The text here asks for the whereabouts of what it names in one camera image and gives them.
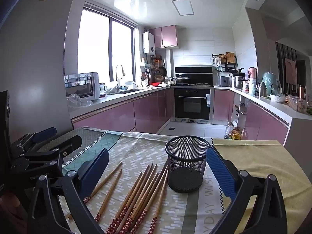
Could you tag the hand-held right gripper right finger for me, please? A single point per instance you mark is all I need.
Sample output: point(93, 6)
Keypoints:
point(220, 173)

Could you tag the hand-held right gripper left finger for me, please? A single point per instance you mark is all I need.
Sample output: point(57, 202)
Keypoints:
point(95, 173)

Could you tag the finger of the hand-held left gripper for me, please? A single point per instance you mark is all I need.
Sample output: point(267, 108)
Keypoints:
point(45, 134)
point(70, 142)

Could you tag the black mesh holder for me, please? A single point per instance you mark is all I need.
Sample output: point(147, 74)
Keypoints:
point(187, 160)

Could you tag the bunch of wooden chopsticks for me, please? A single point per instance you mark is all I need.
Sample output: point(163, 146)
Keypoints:
point(136, 199)

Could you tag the person's left hand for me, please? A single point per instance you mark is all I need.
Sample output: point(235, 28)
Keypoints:
point(9, 209)

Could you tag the yellow oil bottle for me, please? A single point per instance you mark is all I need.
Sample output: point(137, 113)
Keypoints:
point(235, 134)

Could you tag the clear plastic bag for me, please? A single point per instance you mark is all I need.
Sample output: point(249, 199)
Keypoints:
point(74, 101)

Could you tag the clear plastic bottle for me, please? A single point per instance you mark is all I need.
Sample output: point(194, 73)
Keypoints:
point(228, 129)

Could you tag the pink base cabinets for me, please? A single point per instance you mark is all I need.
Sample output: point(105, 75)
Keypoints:
point(117, 117)
point(263, 124)

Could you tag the white microwave oven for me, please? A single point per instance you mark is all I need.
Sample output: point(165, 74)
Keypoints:
point(80, 87)

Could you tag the patterned beige tablecloth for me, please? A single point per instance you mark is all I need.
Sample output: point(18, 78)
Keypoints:
point(146, 146)

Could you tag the black built-in oven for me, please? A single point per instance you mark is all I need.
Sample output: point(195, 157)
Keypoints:
point(192, 104)

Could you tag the grey refrigerator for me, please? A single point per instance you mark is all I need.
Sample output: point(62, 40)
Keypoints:
point(31, 53)

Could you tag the steel kitchen faucet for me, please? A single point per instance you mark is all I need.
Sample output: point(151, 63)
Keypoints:
point(119, 75)

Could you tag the steel pot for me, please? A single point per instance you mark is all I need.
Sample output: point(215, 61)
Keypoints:
point(238, 82)

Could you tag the steel thermos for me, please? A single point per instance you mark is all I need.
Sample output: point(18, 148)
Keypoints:
point(262, 90)

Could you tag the silver rice cooker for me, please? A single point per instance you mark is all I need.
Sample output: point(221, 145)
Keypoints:
point(223, 80)

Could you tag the white bowl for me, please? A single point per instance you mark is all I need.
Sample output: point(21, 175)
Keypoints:
point(277, 98)

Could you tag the kitchen window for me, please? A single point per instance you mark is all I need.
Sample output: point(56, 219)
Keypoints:
point(95, 46)

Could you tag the wok with lid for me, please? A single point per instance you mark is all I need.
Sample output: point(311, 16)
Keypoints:
point(182, 78)

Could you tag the red basin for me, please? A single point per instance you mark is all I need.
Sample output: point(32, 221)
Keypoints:
point(154, 84)

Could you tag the clear plastic container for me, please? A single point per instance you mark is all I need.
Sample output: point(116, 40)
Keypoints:
point(296, 103)

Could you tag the pink kettle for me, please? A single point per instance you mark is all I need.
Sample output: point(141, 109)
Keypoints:
point(253, 73)

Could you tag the black range hood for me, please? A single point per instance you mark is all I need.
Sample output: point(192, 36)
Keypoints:
point(195, 70)

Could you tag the brown wooden bowl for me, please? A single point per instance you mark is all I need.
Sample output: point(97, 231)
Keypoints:
point(159, 78)

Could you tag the wooden cutting board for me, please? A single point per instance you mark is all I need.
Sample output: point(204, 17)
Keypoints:
point(230, 57)

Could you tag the hanging black pan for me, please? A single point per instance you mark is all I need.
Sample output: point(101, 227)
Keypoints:
point(163, 71)

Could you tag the white water heater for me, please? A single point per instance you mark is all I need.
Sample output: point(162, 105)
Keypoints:
point(148, 42)

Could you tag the ceiling light panel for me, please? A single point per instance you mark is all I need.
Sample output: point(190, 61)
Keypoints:
point(182, 7)

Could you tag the black wall rack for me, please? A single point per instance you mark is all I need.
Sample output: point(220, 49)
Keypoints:
point(230, 66)

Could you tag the framed wall picture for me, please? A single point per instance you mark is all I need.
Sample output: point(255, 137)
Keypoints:
point(290, 70)

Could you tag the pink wall cabinet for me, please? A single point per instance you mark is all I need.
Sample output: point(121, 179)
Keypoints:
point(168, 36)

